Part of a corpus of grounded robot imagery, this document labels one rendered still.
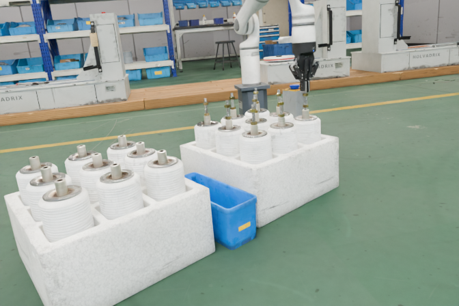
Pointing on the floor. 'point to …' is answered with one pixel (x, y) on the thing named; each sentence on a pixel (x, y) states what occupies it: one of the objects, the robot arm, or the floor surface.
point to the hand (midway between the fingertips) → (304, 86)
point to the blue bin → (229, 212)
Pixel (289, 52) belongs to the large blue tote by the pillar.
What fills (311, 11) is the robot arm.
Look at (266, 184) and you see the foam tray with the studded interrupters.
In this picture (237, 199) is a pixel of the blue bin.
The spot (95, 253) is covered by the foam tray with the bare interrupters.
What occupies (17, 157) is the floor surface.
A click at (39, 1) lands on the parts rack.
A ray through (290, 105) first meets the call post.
